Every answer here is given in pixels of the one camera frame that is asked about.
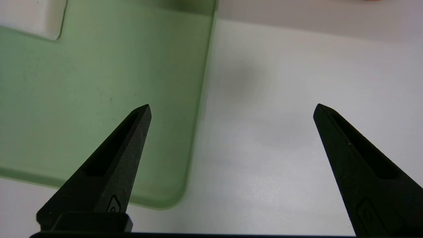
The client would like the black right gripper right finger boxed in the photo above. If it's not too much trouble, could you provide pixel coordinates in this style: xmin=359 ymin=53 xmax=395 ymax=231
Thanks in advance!
xmin=313 ymin=103 xmax=423 ymax=237

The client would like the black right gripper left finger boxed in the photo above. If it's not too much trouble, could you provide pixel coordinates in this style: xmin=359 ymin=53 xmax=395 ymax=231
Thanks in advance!
xmin=36 ymin=104 xmax=152 ymax=231

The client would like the white soap bar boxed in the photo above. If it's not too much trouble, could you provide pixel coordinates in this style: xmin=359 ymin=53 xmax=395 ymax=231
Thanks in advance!
xmin=0 ymin=0 xmax=68 ymax=41

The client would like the light green plastic tray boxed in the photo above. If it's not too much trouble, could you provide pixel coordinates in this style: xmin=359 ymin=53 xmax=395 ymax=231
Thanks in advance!
xmin=0 ymin=0 xmax=218 ymax=210

